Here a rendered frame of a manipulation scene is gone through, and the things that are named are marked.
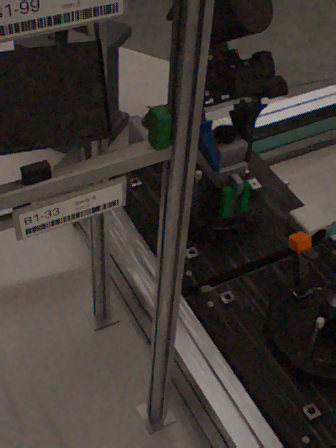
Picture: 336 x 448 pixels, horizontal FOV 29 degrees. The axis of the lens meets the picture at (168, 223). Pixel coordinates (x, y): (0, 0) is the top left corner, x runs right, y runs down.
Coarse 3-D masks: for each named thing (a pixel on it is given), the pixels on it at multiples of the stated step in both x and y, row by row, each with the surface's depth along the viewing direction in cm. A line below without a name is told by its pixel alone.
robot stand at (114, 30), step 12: (108, 24) 109; (120, 24) 109; (36, 36) 105; (108, 36) 106; (120, 36) 106; (24, 48) 103; (108, 48) 104; (108, 60) 107; (108, 72) 109; (108, 84) 110; (108, 96) 112; (120, 120) 120; (120, 132) 120; (72, 144) 114; (84, 144) 114; (108, 144) 117
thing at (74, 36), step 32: (0, 64) 45; (32, 64) 46; (64, 64) 46; (96, 64) 47; (0, 96) 46; (32, 96) 46; (64, 96) 47; (96, 96) 48; (0, 128) 47; (32, 128) 47; (64, 128) 48; (96, 128) 49
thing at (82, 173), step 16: (144, 144) 48; (96, 160) 46; (112, 160) 47; (128, 160) 47; (144, 160) 48; (160, 160) 49; (64, 176) 45; (80, 176) 46; (96, 176) 47; (0, 192) 44; (16, 192) 44; (32, 192) 45; (48, 192) 45; (0, 208) 44
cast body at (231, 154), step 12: (216, 132) 83; (228, 132) 84; (216, 144) 83; (228, 144) 83; (240, 144) 84; (228, 156) 83; (240, 156) 85; (204, 168) 88; (228, 168) 85; (240, 168) 86; (216, 180) 86; (228, 180) 86; (240, 180) 85; (240, 192) 86
